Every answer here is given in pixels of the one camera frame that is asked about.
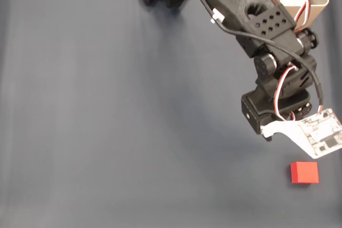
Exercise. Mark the white camera circuit board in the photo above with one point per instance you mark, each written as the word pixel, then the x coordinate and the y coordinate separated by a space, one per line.
pixel 320 134

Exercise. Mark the dark blue-grey table mat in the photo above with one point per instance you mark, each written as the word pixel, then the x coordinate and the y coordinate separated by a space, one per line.
pixel 107 105

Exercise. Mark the red cube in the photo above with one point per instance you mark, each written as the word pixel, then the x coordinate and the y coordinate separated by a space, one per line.
pixel 304 172

